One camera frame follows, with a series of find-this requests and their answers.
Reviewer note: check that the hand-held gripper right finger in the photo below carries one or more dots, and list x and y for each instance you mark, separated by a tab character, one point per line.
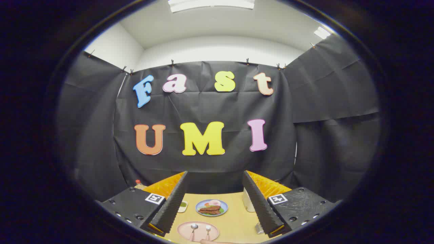
261	206

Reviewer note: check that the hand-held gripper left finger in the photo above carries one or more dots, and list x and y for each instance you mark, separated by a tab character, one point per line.
171	210

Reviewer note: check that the white divided seasoning tray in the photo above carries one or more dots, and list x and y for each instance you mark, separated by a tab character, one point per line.
183	205

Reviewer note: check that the white toaster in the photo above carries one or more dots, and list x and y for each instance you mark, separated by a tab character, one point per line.
247	203

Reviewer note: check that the pink plate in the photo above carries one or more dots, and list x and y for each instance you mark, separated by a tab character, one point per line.
184	232

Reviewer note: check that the blue food plate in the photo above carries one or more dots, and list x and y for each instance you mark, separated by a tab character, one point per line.
224	204

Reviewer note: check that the brown meat strip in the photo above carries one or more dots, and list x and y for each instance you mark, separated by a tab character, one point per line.
210	208
209	212

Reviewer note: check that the clear bottle with red label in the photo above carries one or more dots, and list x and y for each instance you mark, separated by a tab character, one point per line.
138	183

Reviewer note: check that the pink ham slice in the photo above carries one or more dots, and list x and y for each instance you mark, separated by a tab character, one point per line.
214	202

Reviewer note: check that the rectangular ceiling light panel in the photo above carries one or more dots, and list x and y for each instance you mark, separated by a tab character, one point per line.
322	33

